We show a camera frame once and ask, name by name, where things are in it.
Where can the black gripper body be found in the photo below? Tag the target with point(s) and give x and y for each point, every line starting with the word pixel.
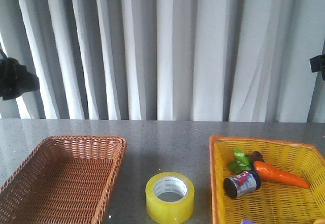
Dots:
pixel 16 79
pixel 317 64

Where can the yellow tape roll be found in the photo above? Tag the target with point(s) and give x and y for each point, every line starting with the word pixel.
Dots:
pixel 169 212

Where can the brown wicker basket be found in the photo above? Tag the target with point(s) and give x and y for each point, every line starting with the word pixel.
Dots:
pixel 65 179

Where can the orange toy carrot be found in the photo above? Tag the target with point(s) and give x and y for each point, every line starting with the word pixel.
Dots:
pixel 269 172

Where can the white pleated curtain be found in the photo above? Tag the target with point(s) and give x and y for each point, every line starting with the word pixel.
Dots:
pixel 199 60

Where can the green toy leaf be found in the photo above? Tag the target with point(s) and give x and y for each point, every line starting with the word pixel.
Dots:
pixel 240 163

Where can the small labelled can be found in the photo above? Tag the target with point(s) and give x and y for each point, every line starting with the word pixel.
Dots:
pixel 244 183

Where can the yellow woven basket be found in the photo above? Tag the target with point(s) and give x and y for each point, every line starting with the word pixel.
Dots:
pixel 273 202

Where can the purple foam block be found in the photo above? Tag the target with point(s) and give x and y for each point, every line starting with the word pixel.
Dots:
pixel 246 221

